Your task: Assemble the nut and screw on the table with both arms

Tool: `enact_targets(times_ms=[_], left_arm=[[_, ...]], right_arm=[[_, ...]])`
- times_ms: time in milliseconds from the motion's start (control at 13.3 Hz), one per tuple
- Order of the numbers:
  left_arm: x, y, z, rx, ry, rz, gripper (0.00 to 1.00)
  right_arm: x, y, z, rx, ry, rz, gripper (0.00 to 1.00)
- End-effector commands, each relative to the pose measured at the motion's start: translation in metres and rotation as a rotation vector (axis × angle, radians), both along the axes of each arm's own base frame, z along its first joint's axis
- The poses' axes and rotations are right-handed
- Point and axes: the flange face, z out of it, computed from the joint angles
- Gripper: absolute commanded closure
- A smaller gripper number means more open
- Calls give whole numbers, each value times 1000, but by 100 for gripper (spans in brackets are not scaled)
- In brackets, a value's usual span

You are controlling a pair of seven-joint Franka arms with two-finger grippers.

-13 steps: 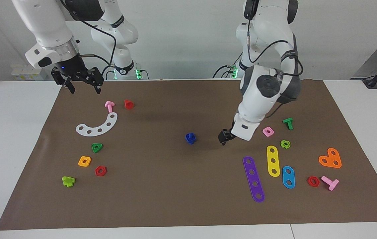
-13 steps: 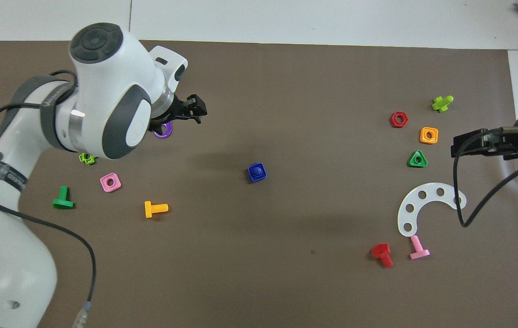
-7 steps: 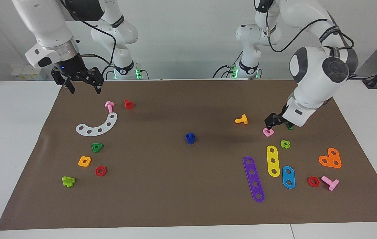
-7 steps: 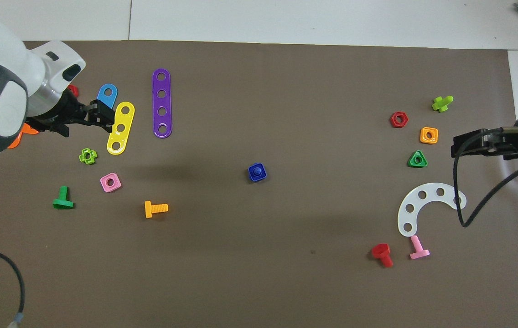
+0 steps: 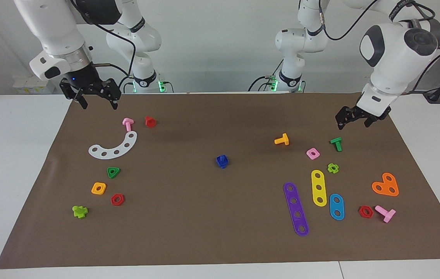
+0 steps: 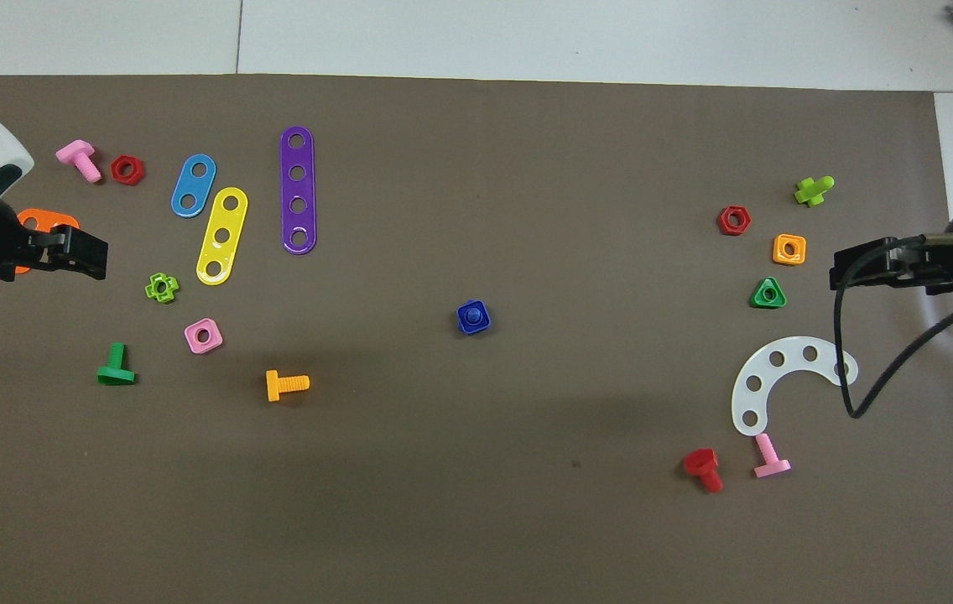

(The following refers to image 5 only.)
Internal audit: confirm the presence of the white curved perforated plate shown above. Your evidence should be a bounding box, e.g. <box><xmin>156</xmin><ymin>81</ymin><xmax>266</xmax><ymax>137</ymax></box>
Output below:
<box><xmin>88</xmin><ymin>131</ymin><xmax>138</xmax><ymax>160</ymax></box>

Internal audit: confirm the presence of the white box with labels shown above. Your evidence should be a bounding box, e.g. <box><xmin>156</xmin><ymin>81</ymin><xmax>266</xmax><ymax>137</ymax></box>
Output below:
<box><xmin>13</xmin><ymin>76</ymin><xmax>56</xmax><ymax>95</ymax></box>

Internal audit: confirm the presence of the yellow three-hole plate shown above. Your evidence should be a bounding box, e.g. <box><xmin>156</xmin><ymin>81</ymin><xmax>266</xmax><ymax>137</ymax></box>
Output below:
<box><xmin>311</xmin><ymin>170</ymin><xmax>328</xmax><ymax>207</ymax></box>

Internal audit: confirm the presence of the orange heart-shaped plate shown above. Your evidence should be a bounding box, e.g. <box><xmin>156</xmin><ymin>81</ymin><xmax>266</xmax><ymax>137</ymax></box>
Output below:
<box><xmin>371</xmin><ymin>172</ymin><xmax>399</xmax><ymax>197</ymax></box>

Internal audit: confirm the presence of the blue two-hole plate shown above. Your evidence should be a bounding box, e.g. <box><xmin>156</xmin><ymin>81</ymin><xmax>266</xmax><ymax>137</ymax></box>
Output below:
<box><xmin>329</xmin><ymin>193</ymin><xmax>345</xmax><ymax>221</ymax></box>

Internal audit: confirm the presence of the purple four-hole strip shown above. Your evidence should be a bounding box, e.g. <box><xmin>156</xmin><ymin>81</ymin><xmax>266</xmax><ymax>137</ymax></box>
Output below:
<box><xmin>283</xmin><ymin>182</ymin><xmax>309</xmax><ymax>237</ymax></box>

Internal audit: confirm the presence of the brown table mat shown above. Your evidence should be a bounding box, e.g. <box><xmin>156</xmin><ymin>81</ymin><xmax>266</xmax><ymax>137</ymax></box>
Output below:
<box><xmin>0</xmin><ymin>92</ymin><xmax>440</xmax><ymax>269</ymax></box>

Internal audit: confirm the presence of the black base cable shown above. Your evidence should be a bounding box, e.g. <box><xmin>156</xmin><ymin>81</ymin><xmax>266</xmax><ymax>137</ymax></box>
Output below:
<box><xmin>248</xmin><ymin>74</ymin><xmax>282</xmax><ymax>93</ymax></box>
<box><xmin>121</xmin><ymin>76</ymin><xmax>174</xmax><ymax>93</ymax></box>

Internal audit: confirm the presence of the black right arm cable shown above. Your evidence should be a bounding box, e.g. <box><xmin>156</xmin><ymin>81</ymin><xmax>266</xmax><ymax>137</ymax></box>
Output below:
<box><xmin>71</xmin><ymin>0</ymin><xmax>135</xmax><ymax>80</ymax></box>

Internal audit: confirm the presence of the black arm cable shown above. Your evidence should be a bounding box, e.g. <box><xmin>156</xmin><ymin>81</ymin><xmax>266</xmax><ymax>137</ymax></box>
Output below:
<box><xmin>319</xmin><ymin>0</ymin><xmax>380</xmax><ymax>41</ymax></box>
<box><xmin>71</xmin><ymin>0</ymin><xmax>135</xmax><ymax>80</ymax></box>

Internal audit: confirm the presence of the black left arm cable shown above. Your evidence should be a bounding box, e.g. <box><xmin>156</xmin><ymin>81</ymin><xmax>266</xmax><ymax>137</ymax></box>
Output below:
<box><xmin>319</xmin><ymin>0</ymin><xmax>380</xmax><ymax>41</ymax></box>

